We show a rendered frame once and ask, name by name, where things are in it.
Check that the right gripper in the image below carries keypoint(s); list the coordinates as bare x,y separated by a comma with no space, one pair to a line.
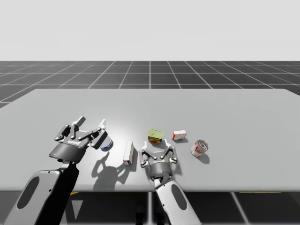
160,169

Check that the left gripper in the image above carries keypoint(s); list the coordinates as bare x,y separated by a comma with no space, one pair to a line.
69,148

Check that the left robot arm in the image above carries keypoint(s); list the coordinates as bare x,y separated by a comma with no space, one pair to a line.
39,197

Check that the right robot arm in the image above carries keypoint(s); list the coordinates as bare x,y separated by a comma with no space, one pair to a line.
174,201

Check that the green and blue rectangular can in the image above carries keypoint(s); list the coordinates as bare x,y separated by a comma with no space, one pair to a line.
155,136

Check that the blue flat can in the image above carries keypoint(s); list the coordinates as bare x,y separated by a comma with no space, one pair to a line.
107,144

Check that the red and white can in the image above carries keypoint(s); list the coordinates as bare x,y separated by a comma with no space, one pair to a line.
199,148

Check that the red and white carton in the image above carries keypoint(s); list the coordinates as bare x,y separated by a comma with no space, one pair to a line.
179,135
128,152

